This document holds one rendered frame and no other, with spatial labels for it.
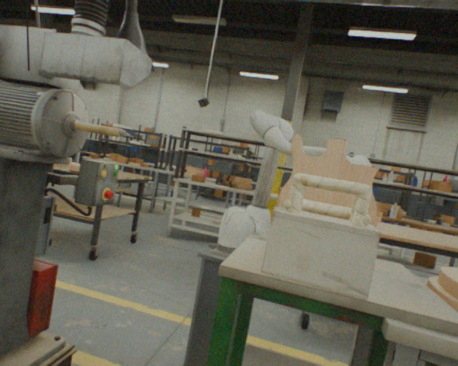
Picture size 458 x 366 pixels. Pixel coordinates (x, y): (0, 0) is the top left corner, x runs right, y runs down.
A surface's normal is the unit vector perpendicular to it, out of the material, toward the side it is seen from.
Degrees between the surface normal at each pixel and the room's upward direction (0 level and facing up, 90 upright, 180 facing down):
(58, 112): 87
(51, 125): 92
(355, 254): 90
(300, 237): 90
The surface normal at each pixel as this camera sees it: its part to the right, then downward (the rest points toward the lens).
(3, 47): -0.22, 0.01
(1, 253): 0.96, 0.18
